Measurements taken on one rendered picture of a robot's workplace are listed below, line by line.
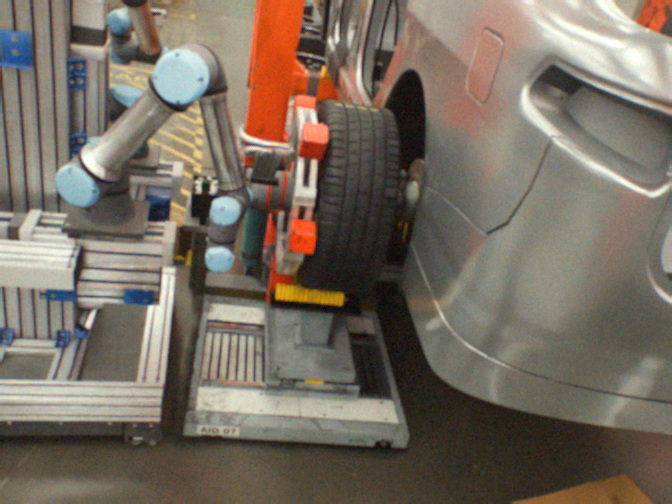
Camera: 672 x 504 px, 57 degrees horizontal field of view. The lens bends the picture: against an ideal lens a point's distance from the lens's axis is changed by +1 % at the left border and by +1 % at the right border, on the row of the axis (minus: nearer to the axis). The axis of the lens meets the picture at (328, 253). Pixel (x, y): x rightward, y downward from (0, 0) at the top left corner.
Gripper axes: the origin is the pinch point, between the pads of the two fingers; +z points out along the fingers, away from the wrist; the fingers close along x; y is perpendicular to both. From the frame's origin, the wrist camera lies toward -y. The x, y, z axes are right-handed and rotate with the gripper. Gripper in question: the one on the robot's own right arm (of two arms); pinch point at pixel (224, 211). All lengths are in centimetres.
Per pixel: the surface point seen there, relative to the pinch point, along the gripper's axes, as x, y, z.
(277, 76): -15, 29, 65
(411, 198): -65, 7, 15
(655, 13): -282, 66, 256
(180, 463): 5, -83, -30
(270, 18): -9, 50, 65
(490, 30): -56, 72, -32
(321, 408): -45, -75, -7
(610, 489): -156, -81, -33
